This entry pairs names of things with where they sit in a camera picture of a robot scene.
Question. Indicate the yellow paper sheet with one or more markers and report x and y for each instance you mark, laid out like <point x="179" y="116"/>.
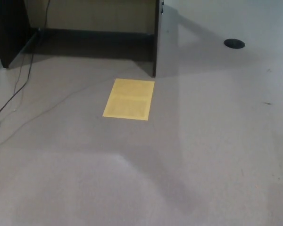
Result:
<point x="129" y="99"/>

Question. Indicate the black round floor cap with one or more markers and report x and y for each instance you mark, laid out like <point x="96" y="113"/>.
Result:
<point x="234" y="43"/>

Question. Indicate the dark wooden desk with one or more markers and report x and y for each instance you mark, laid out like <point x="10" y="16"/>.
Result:
<point x="11" y="28"/>

